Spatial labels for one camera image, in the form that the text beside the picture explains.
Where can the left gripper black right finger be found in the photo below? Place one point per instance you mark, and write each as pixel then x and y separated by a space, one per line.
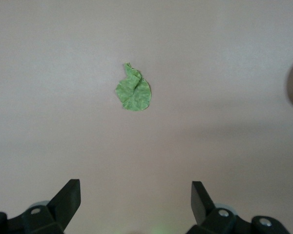
pixel 202 209

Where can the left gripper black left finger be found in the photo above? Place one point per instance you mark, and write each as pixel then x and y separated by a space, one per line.
pixel 63 209

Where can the green lettuce leaf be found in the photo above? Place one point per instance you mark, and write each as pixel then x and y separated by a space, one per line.
pixel 134 93

